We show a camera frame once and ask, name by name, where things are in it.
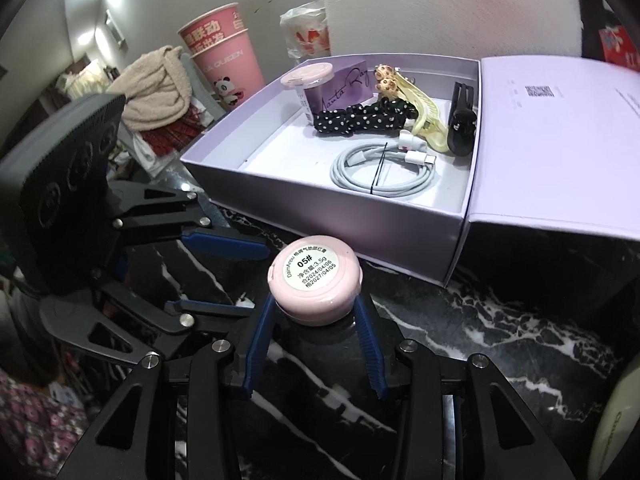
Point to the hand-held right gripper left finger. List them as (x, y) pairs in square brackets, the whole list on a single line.
[(255, 355)]

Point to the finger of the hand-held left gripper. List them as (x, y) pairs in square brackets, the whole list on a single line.
[(210, 309), (225, 246)]

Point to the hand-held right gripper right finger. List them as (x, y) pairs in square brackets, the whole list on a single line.
[(372, 355)]

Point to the pink round compact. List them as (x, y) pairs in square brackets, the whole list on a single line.
[(315, 285)]

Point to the lavender gift box with lid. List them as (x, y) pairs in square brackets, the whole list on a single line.
[(350, 230)]

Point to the black polka dot scrunchie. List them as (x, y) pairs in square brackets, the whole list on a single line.
[(360, 120)]

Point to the pale pink compact with clasp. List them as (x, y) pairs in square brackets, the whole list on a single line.
[(305, 76)]

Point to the purple perfume box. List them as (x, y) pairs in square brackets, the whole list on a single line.
[(345, 85)]

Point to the bear ornament hair clip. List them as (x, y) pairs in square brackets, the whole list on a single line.
[(387, 80)]

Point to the pale yellow hair claw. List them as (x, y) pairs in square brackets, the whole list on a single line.
[(430, 120)]

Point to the black hair clip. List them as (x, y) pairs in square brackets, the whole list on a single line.
[(462, 130)]

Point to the red plaid cloth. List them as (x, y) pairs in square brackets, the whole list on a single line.
[(170, 135)]

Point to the beige fleece blanket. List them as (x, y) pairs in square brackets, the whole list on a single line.
[(155, 85)]

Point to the thin black band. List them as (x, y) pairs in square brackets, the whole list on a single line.
[(380, 170)]

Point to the pink paper cup with panda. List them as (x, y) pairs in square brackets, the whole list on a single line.
[(230, 72)]

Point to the purple floral clothing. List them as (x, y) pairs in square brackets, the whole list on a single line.
[(30, 420)]

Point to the plastic bag with drink cup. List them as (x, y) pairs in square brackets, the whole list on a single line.
[(305, 35)]

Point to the cream cartoon dog water bottle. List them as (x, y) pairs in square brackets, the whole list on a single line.
[(617, 435)]

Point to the white foam sheet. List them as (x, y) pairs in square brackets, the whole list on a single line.
[(450, 10)]

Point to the red printed packet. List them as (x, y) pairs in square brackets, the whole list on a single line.
[(617, 45)]

